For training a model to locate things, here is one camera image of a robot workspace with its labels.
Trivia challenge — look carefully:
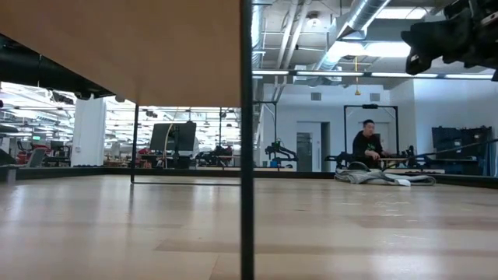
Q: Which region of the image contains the black monitor on stand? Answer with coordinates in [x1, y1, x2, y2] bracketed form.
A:
[149, 121, 198, 168]

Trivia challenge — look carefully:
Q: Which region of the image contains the grey folded cloth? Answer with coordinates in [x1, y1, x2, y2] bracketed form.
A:
[333, 167, 437, 187]

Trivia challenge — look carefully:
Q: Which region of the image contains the black metal frame stand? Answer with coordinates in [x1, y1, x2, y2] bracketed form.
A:
[343, 103, 401, 172]
[253, 100, 279, 168]

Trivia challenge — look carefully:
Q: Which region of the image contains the white building column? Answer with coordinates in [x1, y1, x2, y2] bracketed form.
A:
[71, 96, 107, 167]

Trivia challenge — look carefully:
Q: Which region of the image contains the wooden shelf with black legs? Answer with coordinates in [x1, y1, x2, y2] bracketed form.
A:
[0, 0, 256, 280]

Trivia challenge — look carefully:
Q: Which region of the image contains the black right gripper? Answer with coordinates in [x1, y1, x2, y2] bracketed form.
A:
[400, 11, 474, 75]

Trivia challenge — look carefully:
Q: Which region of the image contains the ceiling strip light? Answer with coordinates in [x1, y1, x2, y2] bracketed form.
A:
[251, 69, 291, 76]
[371, 72, 439, 79]
[295, 71, 365, 77]
[445, 73, 495, 80]

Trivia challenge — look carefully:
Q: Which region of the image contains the silver ventilation duct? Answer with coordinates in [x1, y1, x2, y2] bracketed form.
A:
[314, 0, 392, 71]

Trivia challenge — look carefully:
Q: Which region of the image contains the black aluminium table frame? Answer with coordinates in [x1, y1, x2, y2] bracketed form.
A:
[0, 163, 498, 191]

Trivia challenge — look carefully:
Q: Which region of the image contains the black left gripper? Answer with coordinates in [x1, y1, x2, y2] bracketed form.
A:
[58, 64, 116, 100]

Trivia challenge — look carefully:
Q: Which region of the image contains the yellow hanging pendant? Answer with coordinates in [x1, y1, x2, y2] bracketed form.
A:
[353, 56, 361, 96]

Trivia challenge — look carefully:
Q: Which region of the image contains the person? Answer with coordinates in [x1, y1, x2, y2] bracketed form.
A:
[352, 119, 386, 170]

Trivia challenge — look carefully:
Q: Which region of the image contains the grey door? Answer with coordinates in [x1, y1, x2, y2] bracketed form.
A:
[296, 131, 314, 173]

